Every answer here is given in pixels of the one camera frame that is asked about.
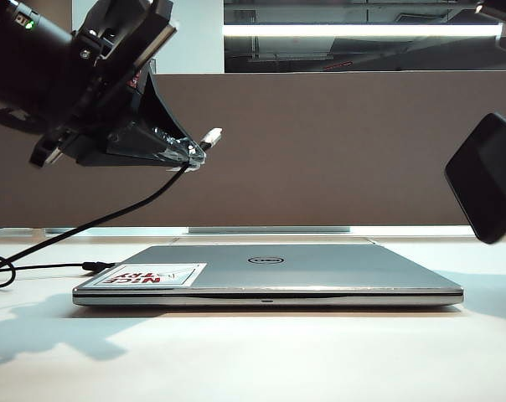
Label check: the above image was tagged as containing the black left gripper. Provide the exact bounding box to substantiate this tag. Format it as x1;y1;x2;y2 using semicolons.
29;0;207;169

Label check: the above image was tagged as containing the black charging cable silver plug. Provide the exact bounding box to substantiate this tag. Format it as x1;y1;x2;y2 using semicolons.
0;126;224;291

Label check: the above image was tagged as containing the white Nice Try sticker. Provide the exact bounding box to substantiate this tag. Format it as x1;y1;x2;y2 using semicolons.
94;262;208;288

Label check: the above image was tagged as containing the brown desk divider panel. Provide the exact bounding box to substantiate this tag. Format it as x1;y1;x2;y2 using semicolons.
0;70;506;232

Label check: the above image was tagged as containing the silver Dell laptop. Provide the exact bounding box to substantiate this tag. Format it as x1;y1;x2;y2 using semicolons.
71;245;464;307

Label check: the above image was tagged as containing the long ceiling light strip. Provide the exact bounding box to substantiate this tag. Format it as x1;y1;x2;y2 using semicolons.
222;23;503;38

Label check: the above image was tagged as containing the long grey divider bracket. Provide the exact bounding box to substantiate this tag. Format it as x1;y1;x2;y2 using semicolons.
188;225;351;235

